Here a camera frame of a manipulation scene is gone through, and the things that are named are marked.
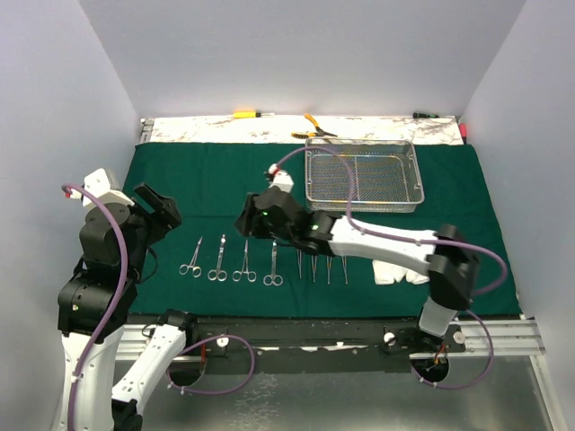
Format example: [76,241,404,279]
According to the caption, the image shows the white gauze pad bottom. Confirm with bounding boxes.
[372,260,395,286]

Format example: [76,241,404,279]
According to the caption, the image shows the steel tweezers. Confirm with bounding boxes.
[296,250,303,280]
[341,256,349,285]
[326,256,332,286]
[310,256,318,283]

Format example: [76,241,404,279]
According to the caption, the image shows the black green screwdriver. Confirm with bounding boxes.
[412,112,441,119]

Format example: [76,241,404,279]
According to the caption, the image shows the white gauze pad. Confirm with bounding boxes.
[405,271,429,285]
[372,260,395,286]
[394,267,411,283]

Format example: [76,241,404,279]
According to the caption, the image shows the yellow handled screwdriver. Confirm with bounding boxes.
[233,110,274,119]

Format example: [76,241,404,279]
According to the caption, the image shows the steel mesh instrument tray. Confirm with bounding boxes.
[305,137,425,213]

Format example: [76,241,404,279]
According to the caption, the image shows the white gauze pad top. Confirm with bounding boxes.
[405,271,429,285]

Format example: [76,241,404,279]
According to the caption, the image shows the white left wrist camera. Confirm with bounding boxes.
[83,168,135,207]

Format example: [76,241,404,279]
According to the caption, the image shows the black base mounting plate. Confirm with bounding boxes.
[172,316,464,375]

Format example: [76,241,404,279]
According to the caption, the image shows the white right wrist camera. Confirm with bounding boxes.
[266,163,294,193]

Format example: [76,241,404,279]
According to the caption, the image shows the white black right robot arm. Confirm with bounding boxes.
[234,186,480,351]

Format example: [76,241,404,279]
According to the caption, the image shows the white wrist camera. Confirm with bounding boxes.
[266,163,294,193]
[83,168,135,207]

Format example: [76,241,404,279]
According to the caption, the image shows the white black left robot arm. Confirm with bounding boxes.
[53,183,199,430]

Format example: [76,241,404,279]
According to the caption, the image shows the aluminium extrusion rail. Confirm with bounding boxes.
[116,320,544,362]

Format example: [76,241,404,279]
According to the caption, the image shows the yellow black needle-nose pliers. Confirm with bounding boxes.
[291,113,337,139]

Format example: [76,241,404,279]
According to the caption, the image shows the steel surgical scissors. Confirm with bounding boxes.
[208,234,227,282]

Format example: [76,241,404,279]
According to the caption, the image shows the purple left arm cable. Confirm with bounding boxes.
[61,182,257,431]

